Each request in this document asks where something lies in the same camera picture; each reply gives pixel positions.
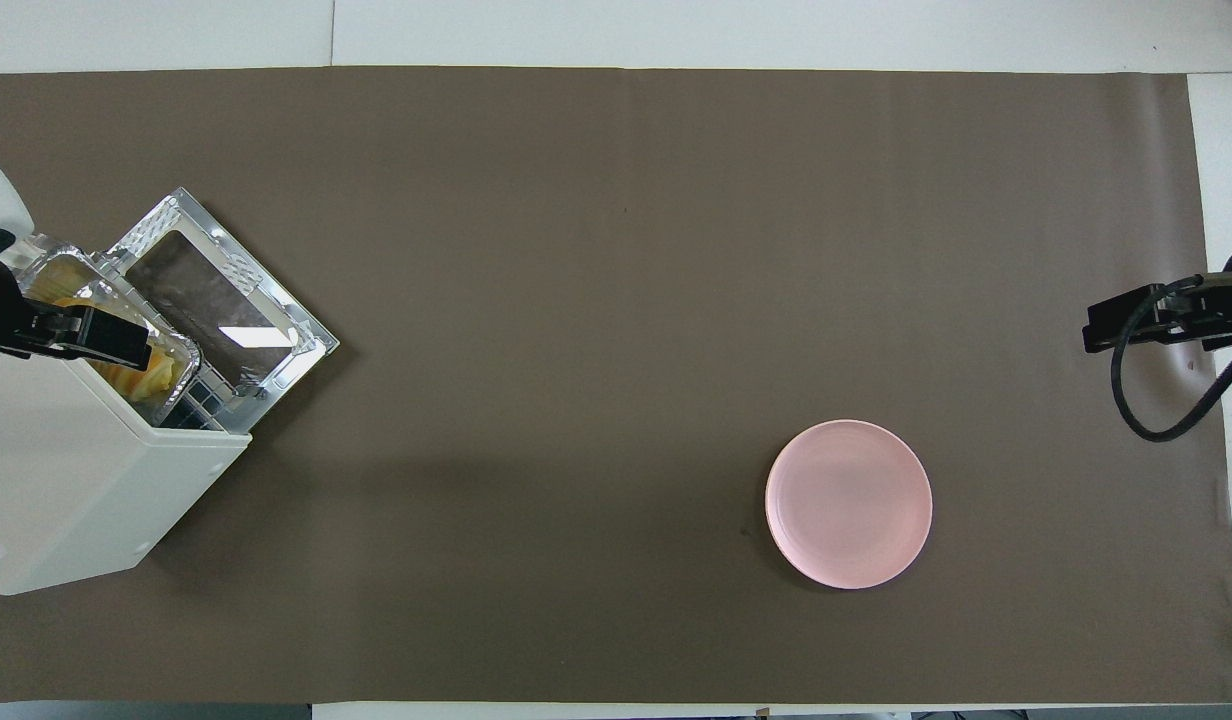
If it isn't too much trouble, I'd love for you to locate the aluminium foil tray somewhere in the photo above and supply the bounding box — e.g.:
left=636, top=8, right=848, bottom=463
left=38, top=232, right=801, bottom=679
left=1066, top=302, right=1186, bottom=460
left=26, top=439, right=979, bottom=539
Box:
left=16, top=235, right=205, bottom=421

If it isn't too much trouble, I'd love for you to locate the glass and chrome oven door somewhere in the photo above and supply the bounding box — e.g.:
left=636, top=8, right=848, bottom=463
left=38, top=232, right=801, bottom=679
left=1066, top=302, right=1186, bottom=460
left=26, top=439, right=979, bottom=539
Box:
left=106, top=187, right=340, bottom=401

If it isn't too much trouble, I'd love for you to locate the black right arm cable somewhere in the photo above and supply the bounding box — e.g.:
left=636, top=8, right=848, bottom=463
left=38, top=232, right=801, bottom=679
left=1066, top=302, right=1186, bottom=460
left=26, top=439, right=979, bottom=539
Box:
left=1110, top=275, right=1232, bottom=443

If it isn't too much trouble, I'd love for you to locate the metal oven wire rack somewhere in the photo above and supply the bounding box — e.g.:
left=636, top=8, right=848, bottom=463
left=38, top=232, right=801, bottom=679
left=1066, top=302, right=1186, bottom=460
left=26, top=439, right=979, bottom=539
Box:
left=81, top=255, right=254, bottom=433

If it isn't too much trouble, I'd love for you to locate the brown paper table mat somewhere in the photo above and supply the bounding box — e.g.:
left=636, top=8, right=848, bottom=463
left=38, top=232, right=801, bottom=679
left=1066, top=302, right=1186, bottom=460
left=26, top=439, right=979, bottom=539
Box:
left=0, top=66, right=1232, bottom=704

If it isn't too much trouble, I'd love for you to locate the pink round plate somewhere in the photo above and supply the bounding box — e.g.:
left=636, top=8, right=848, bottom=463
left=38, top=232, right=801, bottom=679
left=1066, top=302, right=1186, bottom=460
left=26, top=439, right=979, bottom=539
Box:
left=765, top=419, right=934, bottom=590

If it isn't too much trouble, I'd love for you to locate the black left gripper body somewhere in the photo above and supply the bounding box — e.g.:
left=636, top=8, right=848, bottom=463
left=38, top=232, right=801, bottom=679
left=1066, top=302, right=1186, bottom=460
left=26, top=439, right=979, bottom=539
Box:
left=0, top=228, right=77, bottom=346

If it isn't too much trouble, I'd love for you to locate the white toaster oven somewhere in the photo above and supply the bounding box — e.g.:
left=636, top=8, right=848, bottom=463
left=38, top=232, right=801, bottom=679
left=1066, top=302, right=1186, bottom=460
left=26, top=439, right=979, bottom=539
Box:
left=0, top=228, right=254, bottom=597

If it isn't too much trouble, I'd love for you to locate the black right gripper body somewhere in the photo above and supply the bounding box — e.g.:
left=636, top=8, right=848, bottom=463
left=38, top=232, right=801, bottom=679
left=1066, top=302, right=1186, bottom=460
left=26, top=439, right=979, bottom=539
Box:
left=1164, top=272, right=1232, bottom=347

